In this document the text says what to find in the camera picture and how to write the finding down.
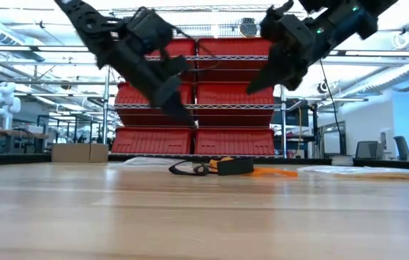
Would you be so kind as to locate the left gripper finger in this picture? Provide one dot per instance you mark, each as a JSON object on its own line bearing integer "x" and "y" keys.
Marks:
{"x": 180, "y": 110}

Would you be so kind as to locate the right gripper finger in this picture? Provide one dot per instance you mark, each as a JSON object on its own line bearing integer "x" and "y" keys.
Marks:
{"x": 295, "y": 79}
{"x": 269, "y": 74}

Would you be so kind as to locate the clear plastic zip bag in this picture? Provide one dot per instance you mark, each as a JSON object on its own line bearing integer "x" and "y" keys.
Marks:
{"x": 370, "y": 170}
{"x": 146, "y": 161}

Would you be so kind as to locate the thin black rubber band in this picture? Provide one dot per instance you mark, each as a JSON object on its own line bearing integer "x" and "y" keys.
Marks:
{"x": 190, "y": 173}

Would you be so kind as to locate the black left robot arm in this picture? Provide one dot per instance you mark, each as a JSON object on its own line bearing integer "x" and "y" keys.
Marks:
{"x": 89, "y": 25}

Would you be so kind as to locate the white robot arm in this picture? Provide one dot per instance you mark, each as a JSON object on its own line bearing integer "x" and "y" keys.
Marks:
{"x": 4, "y": 104}

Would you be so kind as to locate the red plastic bin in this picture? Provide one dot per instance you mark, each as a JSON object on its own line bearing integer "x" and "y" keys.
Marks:
{"x": 132, "y": 95}
{"x": 233, "y": 141}
{"x": 150, "y": 141}
{"x": 184, "y": 47}
{"x": 226, "y": 47}
{"x": 226, "y": 94}

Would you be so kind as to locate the black round fan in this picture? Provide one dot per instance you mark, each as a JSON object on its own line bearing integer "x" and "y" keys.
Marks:
{"x": 248, "y": 27}

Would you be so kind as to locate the white round spool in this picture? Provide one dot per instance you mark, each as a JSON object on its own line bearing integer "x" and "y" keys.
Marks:
{"x": 342, "y": 160}

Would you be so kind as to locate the small cardboard box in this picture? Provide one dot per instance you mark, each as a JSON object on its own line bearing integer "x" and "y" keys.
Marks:
{"x": 79, "y": 151}

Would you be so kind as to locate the wooden workbench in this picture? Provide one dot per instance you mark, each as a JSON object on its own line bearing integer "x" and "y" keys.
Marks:
{"x": 9, "y": 131}

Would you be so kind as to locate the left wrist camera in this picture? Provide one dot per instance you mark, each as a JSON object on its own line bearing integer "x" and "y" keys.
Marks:
{"x": 148, "y": 27}

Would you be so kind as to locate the black aluminium table frame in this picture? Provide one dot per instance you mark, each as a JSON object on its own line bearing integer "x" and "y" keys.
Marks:
{"x": 9, "y": 159}

